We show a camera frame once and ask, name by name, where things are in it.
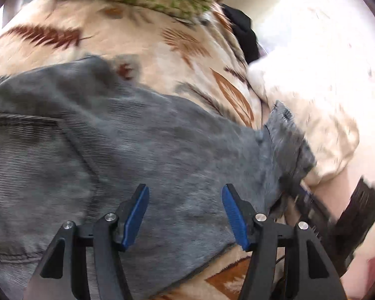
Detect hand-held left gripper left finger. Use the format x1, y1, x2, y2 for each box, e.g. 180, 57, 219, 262
23, 184, 151, 300

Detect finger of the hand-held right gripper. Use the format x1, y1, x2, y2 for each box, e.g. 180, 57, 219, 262
286, 176, 336, 238

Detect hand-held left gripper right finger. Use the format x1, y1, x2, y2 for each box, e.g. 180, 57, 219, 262
222, 184, 347, 300

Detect grey denim pants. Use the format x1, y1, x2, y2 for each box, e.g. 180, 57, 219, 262
0, 55, 318, 300

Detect beige bed sheet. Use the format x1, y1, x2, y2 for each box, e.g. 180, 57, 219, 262
315, 150, 375, 297

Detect white fluffy blanket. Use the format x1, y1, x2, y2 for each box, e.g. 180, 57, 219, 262
247, 0, 375, 186

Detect leaf print blanket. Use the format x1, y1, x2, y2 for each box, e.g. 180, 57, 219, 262
0, 0, 288, 300

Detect black cloth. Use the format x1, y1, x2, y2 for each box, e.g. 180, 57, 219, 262
220, 3, 263, 65

